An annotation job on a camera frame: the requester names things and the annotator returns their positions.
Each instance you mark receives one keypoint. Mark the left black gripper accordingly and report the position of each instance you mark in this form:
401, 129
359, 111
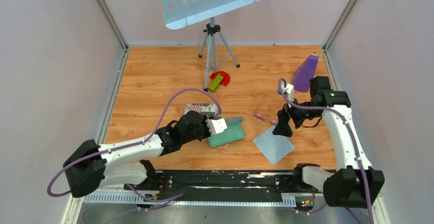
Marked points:
207, 133

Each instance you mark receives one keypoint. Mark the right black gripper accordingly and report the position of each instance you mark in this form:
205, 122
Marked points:
283, 128

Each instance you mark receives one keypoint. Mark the striped printed glasses pouch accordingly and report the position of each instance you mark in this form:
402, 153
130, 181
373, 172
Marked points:
206, 109

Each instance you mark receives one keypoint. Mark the blue cleaning cloth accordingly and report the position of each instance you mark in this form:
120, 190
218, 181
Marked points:
273, 147

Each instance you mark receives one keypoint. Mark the grey glasses case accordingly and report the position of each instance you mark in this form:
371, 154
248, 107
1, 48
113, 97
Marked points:
233, 132

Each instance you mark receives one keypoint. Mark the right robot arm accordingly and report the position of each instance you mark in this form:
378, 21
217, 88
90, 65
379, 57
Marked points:
355, 184

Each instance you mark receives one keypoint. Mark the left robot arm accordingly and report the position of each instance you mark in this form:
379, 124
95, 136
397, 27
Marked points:
92, 166

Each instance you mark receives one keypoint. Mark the green rectangular block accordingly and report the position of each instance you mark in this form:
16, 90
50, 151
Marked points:
215, 82

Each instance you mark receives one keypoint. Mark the red curved plastic piece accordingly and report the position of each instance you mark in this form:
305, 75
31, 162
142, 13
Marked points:
226, 77

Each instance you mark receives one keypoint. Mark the grey tripod stand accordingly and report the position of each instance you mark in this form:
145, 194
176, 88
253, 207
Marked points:
213, 29

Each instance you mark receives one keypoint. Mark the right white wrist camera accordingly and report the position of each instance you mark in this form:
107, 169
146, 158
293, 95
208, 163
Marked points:
287, 92

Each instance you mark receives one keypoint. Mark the white slotted cable duct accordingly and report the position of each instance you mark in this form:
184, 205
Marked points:
131, 198

